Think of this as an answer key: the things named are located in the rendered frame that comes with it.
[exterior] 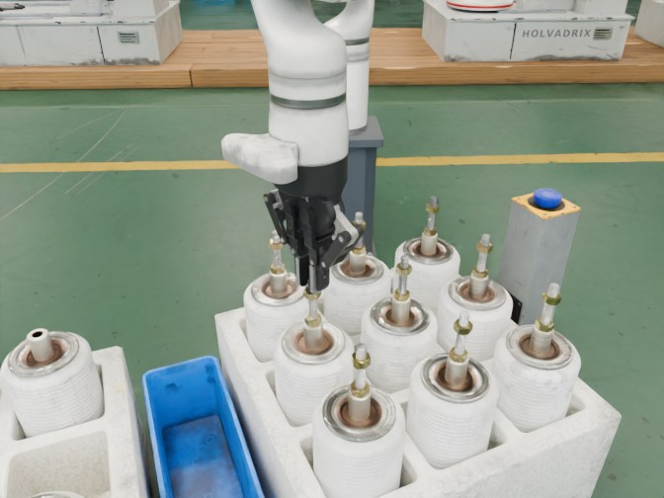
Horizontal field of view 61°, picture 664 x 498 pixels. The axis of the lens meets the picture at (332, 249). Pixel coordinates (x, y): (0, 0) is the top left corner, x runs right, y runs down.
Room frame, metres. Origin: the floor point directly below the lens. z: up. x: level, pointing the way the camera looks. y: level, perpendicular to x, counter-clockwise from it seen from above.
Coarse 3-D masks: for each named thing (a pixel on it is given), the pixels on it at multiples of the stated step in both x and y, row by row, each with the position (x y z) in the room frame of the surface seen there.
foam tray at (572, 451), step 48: (240, 336) 0.61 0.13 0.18; (240, 384) 0.54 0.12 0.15; (576, 384) 0.52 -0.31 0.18; (288, 432) 0.44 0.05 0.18; (576, 432) 0.44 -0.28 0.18; (288, 480) 0.38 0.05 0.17; (432, 480) 0.38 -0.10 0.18; (480, 480) 0.38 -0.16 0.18; (528, 480) 0.41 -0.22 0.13; (576, 480) 0.45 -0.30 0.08
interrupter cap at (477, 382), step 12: (432, 360) 0.48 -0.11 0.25; (444, 360) 0.48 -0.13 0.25; (468, 360) 0.48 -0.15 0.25; (432, 372) 0.46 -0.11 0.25; (444, 372) 0.46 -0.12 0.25; (468, 372) 0.46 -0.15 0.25; (480, 372) 0.46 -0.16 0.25; (432, 384) 0.44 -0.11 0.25; (444, 384) 0.44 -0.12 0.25; (468, 384) 0.44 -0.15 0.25; (480, 384) 0.44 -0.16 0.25; (444, 396) 0.42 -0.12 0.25; (456, 396) 0.43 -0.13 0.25; (468, 396) 0.42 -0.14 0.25; (480, 396) 0.42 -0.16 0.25
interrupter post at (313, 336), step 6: (306, 330) 0.50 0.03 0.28; (312, 330) 0.50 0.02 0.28; (318, 330) 0.50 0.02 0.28; (306, 336) 0.50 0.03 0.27; (312, 336) 0.50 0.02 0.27; (318, 336) 0.50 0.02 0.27; (306, 342) 0.50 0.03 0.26; (312, 342) 0.50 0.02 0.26; (318, 342) 0.50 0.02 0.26; (312, 348) 0.50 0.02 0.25
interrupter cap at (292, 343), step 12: (300, 324) 0.54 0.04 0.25; (324, 324) 0.54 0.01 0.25; (288, 336) 0.52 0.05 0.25; (300, 336) 0.52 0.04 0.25; (324, 336) 0.52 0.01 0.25; (336, 336) 0.52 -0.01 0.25; (288, 348) 0.50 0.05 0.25; (300, 348) 0.50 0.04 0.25; (324, 348) 0.50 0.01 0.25; (336, 348) 0.50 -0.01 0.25; (300, 360) 0.48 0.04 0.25; (312, 360) 0.48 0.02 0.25; (324, 360) 0.48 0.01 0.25
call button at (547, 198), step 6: (534, 192) 0.76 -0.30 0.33; (540, 192) 0.76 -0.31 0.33; (546, 192) 0.76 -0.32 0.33; (552, 192) 0.76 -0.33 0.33; (534, 198) 0.75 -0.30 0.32; (540, 198) 0.74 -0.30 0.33; (546, 198) 0.74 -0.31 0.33; (552, 198) 0.74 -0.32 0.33; (558, 198) 0.74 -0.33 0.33; (540, 204) 0.74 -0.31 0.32; (546, 204) 0.73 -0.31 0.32; (552, 204) 0.73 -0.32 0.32
